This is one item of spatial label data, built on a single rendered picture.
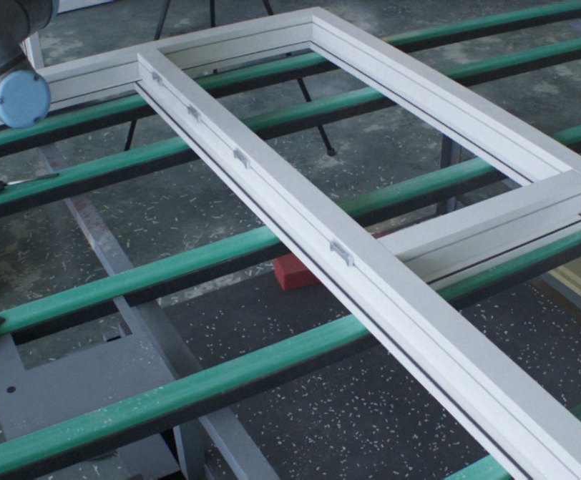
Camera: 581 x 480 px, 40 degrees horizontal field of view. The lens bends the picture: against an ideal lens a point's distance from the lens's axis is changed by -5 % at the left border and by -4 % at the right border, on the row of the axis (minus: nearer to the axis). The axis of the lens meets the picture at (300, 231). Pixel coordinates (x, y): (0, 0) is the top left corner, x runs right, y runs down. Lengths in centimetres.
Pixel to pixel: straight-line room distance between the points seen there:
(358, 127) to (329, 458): 231
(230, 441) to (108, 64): 96
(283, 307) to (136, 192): 161
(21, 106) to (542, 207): 80
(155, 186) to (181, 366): 204
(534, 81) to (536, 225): 279
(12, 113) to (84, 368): 45
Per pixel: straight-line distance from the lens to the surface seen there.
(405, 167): 315
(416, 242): 110
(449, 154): 177
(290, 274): 154
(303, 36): 190
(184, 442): 122
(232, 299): 155
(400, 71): 163
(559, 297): 209
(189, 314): 153
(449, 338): 95
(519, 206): 120
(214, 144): 142
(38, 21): 142
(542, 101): 381
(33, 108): 131
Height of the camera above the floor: 156
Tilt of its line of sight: 34 degrees down
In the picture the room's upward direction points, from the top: 1 degrees counter-clockwise
